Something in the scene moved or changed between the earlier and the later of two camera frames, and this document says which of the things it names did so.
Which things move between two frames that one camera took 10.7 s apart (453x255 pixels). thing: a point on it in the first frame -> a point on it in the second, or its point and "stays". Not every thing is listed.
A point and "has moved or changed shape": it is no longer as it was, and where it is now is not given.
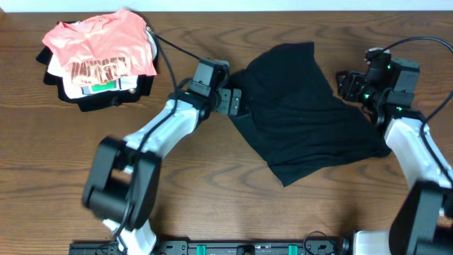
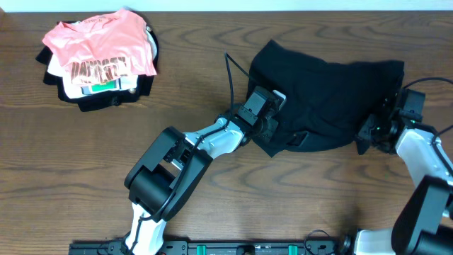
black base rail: x=222 y=247 stays
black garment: x=291 y=115 has moved or changed shape
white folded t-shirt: x=58 y=68 stays
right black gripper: x=347 y=89 -> x=364 y=132
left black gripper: x=224 y=106 -> x=268 y=135
